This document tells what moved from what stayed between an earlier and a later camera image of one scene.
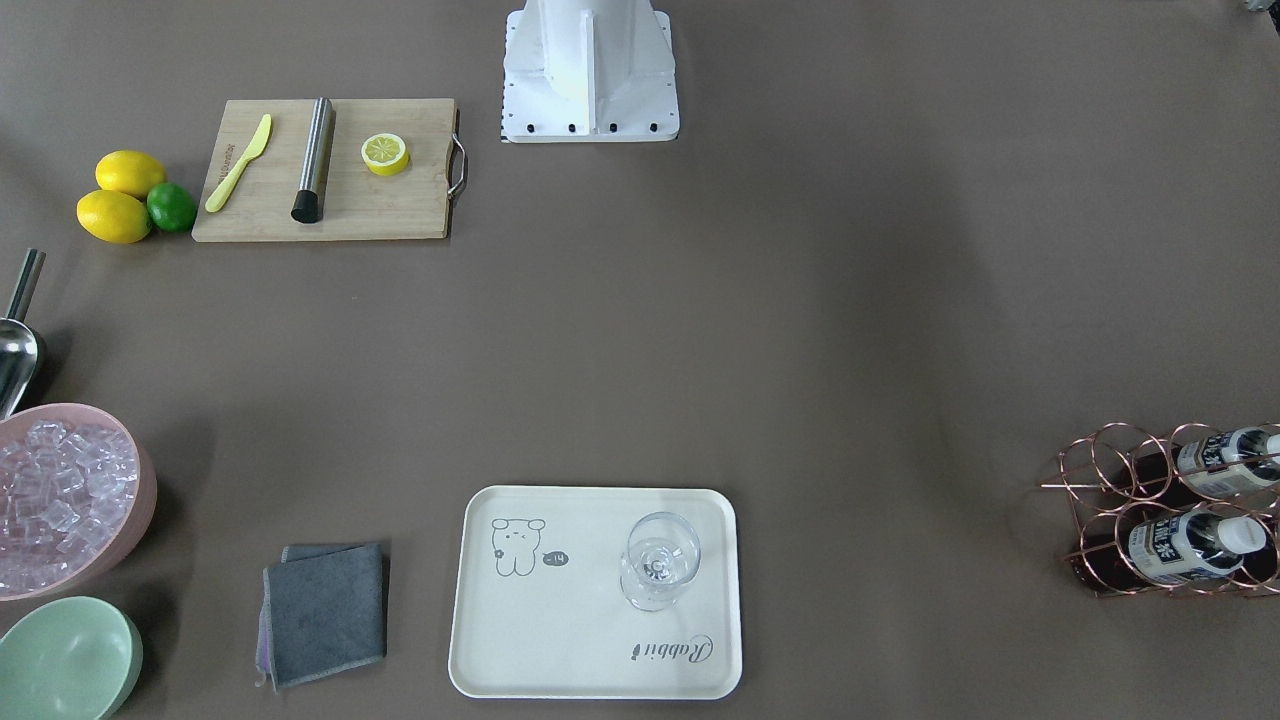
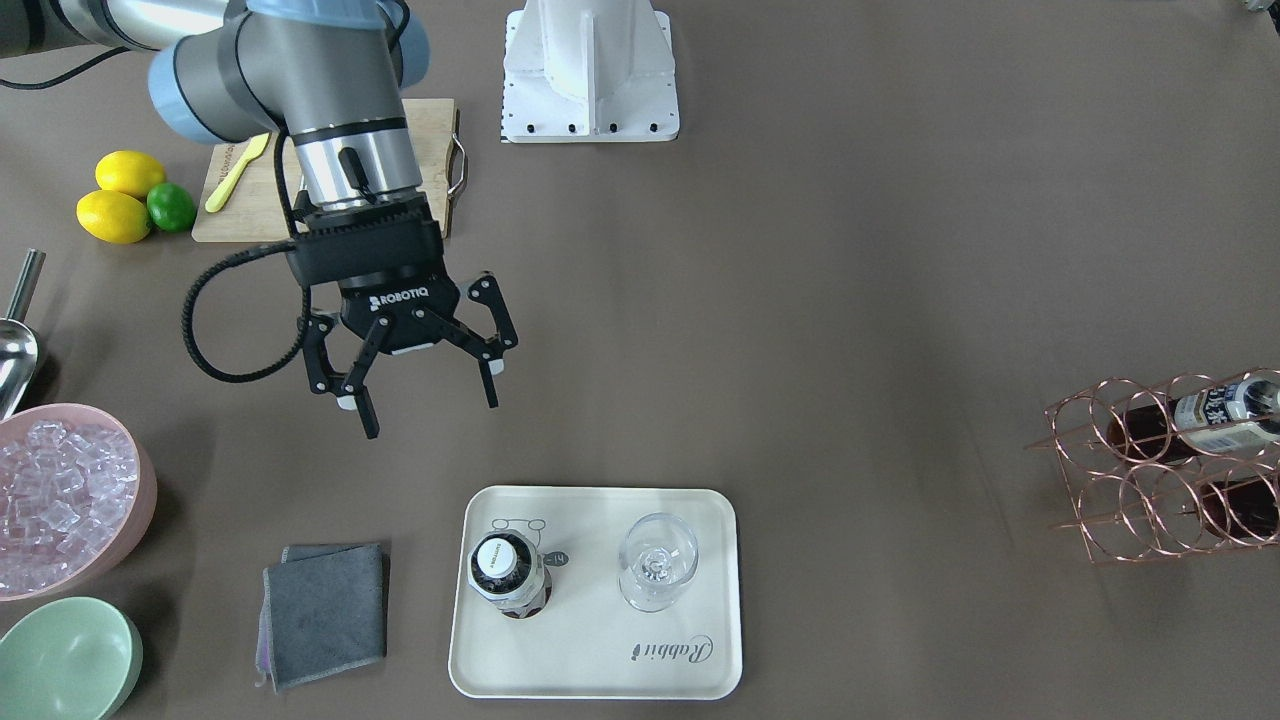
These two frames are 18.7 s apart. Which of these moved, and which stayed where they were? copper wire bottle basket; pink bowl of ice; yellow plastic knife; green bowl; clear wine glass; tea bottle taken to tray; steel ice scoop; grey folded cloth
Moved: copper wire bottle basket; tea bottle taken to tray
Stayed: yellow plastic knife; steel ice scoop; grey folded cloth; pink bowl of ice; clear wine glass; green bowl
